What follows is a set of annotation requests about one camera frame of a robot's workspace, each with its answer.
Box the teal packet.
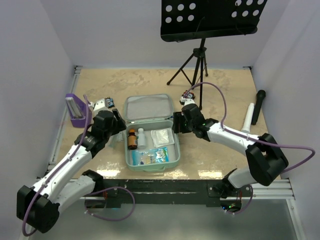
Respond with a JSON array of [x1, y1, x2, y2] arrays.
[[108, 131, 125, 150]]

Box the amber medicine bottle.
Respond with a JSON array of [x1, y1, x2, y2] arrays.
[[127, 129, 138, 150]]

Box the white plastic bottle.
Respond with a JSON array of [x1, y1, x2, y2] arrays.
[[137, 128, 147, 149]]

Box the white gauze packet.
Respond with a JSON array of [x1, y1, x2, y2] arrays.
[[150, 128, 175, 148]]

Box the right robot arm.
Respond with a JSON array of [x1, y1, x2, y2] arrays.
[[172, 103, 289, 197]]

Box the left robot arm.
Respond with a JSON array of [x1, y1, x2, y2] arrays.
[[16, 108, 126, 233]]

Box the mint green medicine case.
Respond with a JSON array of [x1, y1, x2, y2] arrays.
[[124, 94, 181, 173]]

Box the blue owl toy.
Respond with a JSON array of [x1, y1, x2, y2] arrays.
[[105, 97, 115, 109]]

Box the red owl toy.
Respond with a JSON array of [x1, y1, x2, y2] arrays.
[[182, 90, 195, 100]]

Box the purple metronome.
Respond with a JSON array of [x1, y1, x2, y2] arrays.
[[65, 93, 92, 128]]

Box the white microphone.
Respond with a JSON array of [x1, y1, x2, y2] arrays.
[[241, 103, 255, 134]]

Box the black microphone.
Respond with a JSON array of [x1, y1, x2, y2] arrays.
[[251, 89, 266, 125]]

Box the black music stand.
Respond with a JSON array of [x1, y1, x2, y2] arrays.
[[160, 0, 268, 111]]

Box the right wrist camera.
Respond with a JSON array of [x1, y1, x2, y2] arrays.
[[179, 96, 195, 106]]

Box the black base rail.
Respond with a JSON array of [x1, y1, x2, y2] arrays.
[[74, 178, 252, 209]]

